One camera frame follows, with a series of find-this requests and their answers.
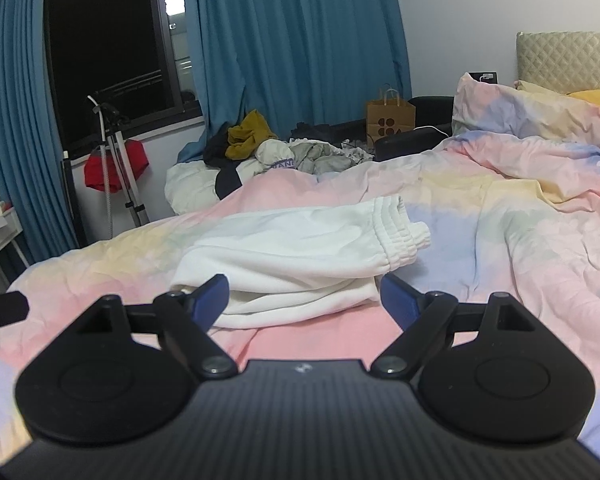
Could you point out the white puffy jacket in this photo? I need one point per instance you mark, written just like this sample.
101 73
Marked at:
190 187

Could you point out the blue curtain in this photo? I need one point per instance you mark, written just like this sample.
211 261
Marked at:
15 135
300 45

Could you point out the wall socket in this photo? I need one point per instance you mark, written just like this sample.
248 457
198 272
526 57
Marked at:
482 76

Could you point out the pastel tie-dye pillow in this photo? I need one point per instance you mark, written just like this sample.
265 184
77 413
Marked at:
520 110

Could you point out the black armchair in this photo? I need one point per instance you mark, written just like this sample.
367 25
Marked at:
430 110

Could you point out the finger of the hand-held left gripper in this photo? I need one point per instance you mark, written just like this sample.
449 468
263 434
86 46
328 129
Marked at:
2 310

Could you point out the white pants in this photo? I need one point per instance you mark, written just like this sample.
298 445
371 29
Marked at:
290 255

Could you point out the garment steamer stand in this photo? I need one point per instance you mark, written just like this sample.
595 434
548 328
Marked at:
115 160

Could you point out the beige quilted headboard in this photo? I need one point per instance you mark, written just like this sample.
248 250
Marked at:
565 57

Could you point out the black garment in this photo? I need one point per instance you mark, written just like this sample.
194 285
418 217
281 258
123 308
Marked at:
217 152

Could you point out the mustard yellow garment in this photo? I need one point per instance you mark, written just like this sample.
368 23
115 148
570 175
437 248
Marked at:
252 135

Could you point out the yellow pillow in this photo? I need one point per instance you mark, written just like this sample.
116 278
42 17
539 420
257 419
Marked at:
597 97

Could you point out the white and grey garment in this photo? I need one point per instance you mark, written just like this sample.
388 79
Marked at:
320 157

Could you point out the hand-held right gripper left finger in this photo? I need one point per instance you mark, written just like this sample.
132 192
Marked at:
211 300

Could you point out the pastel tie-dye duvet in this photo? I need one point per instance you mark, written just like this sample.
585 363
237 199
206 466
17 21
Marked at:
505 240

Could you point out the dark window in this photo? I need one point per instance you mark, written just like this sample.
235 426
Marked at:
110 45

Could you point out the red garment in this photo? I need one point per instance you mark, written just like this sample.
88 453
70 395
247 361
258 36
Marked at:
97 172

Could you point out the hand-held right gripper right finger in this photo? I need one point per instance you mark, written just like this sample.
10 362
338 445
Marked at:
397 300

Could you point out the brown paper bag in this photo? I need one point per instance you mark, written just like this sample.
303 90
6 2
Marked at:
390 120

